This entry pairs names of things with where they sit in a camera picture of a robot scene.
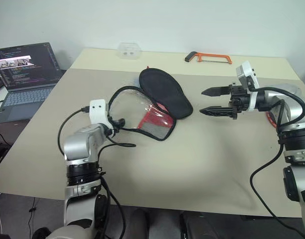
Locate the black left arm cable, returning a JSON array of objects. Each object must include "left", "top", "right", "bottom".
[{"left": 57, "top": 106, "right": 137, "bottom": 155}]

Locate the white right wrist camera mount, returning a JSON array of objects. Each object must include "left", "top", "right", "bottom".
[{"left": 235, "top": 60, "right": 260, "bottom": 112}]

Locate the dark rounded shape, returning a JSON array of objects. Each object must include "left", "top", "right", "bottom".
[{"left": 179, "top": 211, "right": 226, "bottom": 239}]

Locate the red table tennis paddle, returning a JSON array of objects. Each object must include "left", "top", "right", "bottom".
[{"left": 266, "top": 111, "right": 279, "bottom": 129}]

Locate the black floor cable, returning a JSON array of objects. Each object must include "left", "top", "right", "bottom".
[{"left": 27, "top": 197, "right": 37, "bottom": 233}]

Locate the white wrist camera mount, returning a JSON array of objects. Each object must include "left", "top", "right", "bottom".
[
  {"left": 235, "top": 60, "right": 260, "bottom": 112},
  {"left": 89, "top": 99, "right": 113, "bottom": 129}
]

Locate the open grey laptop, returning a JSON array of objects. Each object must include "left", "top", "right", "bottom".
[{"left": 0, "top": 42, "right": 64, "bottom": 123}]

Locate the orange hacksaw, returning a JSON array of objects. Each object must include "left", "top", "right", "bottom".
[{"left": 184, "top": 51, "right": 233, "bottom": 66}]

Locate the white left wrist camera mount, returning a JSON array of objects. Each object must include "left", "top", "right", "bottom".
[{"left": 89, "top": 99, "right": 113, "bottom": 129}]

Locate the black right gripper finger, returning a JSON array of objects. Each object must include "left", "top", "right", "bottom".
[
  {"left": 199, "top": 106, "right": 237, "bottom": 120},
  {"left": 201, "top": 86, "right": 232, "bottom": 98}
]

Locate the clear plastic box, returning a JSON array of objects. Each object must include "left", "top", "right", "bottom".
[{"left": 116, "top": 41, "right": 142, "bottom": 60}]

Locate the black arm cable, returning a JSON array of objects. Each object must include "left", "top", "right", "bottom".
[
  {"left": 57, "top": 106, "right": 137, "bottom": 155},
  {"left": 249, "top": 87, "right": 305, "bottom": 237}
]

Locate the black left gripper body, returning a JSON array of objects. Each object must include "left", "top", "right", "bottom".
[{"left": 106, "top": 119, "right": 126, "bottom": 137}]

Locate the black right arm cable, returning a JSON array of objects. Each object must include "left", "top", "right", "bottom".
[{"left": 249, "top": 87, "right": 305, "bottom": 237}]

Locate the black red mesh paddle case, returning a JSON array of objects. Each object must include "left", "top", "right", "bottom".
[{"left": 108, "top": 66, "right": 194, "bottom": 141}]

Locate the dark side desk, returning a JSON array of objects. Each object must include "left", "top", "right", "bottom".
[{"left": 0, "top": 69, "right": 67, "bottom": 173}]

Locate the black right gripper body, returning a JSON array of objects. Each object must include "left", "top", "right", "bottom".
[{"left": 228, "top": 83, "right": 251, "bottom": 115}]

